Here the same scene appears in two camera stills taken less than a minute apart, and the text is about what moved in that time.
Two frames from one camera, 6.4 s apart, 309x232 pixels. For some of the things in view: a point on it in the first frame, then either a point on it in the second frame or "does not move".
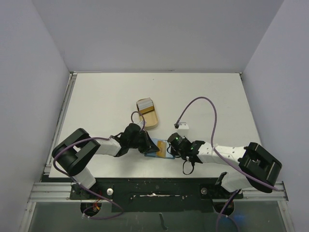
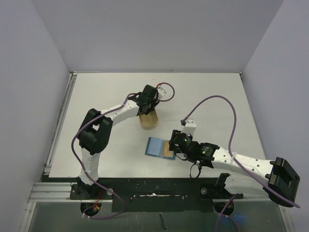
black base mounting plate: x=156 y=195 does not move
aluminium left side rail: x=47 y=170 does not move
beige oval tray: x=150 y=118 does not move
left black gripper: x=151 y=148 to x=153 y=102
